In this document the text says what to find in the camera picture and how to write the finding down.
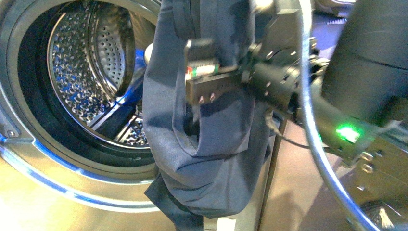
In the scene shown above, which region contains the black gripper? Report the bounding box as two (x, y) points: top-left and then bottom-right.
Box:
(184, 9), (305, 111)

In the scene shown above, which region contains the grey side cabinet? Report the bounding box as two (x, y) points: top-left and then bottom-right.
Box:
(258, 121), (361, 231)

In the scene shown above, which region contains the grey front-load washing machine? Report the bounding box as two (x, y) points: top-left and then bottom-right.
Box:
(0, 0), (281, 231)

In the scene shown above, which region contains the steel perforated drum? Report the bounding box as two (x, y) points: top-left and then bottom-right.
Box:
(47, 0), (155, 149)

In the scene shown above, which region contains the black door gasket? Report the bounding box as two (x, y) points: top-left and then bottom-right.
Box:
(18, 3), (153, 167)

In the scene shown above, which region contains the white tape piece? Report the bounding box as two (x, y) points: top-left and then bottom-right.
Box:
(216, 218), (236, 231)

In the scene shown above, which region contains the dark navy garment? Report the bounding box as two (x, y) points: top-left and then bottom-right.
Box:
(143, 0), (269, 231)

